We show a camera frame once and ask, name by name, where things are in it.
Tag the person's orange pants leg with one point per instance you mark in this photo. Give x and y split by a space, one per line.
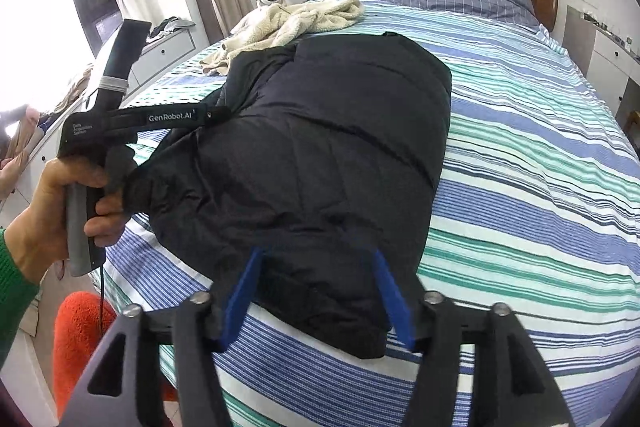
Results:
80 337

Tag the black puffer jacket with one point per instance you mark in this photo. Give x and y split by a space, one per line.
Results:
325 147

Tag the beige fleece blanket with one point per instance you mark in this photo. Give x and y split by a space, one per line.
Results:
300 19

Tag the striped bed cover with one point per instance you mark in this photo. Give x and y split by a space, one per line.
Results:
525 207

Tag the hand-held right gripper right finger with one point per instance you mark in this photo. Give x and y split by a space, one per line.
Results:
392 297

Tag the person's left hand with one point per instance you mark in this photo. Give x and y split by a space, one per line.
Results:
42 227

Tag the dark clothes pile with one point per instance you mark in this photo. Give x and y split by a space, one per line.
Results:
170 26

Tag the person's green-sleeved left forearm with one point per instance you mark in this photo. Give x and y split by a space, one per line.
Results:
12 297

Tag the white nightstand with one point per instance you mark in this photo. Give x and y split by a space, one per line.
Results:
607 57

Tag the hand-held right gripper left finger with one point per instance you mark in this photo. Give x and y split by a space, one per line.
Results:
240 297

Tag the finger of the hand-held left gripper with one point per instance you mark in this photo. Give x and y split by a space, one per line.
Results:
217 115

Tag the white dresser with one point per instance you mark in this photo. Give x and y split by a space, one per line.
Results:
165 52

